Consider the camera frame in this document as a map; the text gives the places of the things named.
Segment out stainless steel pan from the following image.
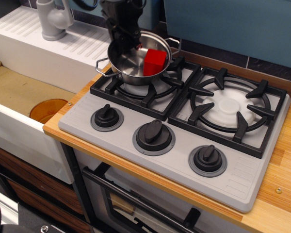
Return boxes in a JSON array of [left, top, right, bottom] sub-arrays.
[[96, 31, 181, 86]]

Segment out wooden drawer front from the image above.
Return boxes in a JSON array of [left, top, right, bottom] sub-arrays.
[[0, 148, 92, 233]]

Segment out black left burner grate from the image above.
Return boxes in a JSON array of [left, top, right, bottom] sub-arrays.
[[90, 56, 201, 121]]

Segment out orange plastic plate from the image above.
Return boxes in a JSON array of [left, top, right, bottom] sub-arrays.
[[29, 99, 68, 124]]

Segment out red cube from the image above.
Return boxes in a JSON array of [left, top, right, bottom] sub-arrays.
[[143, 49, 167, 76]]

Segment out black right burner grate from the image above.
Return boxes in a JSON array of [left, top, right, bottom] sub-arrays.
[[168, 67, 288, 158]]

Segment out black left stove knob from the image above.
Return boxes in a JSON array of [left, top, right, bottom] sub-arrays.
[[90, 104, 124, 132]]

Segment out black right stove knob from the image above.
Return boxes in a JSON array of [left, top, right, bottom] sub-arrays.
[[188, 145, 227, 178]]

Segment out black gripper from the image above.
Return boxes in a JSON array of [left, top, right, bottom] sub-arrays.
[[100, 0, 146, 59]]

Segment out black stove knob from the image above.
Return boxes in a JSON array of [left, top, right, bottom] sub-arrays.
[[132, 119, 176, 156], [90, 104, 124, 132], [188, 145, 227, 178]]

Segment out grey toy stove top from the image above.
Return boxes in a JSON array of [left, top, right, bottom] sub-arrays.
[[58, 46, 291, 214]]

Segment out oven door with handle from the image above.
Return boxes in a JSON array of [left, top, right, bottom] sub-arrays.
[[81, 162, 246, 233]]

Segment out black middle stove knob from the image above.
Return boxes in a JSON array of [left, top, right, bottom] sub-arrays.
[[132, 119, 176, 156]]

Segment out grey toy faucet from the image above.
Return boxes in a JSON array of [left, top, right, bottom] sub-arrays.
[[36, 0, 74, 41]]

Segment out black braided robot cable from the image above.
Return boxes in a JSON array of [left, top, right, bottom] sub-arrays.
[[72, 0, 100, 12]]

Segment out white sink unit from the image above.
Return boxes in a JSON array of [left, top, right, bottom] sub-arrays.
[[0, 6, 110, 184]]

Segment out black burner grate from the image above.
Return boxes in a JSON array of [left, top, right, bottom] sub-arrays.
[[168, 67, 288, 158], [90, 56, 201, 121]]

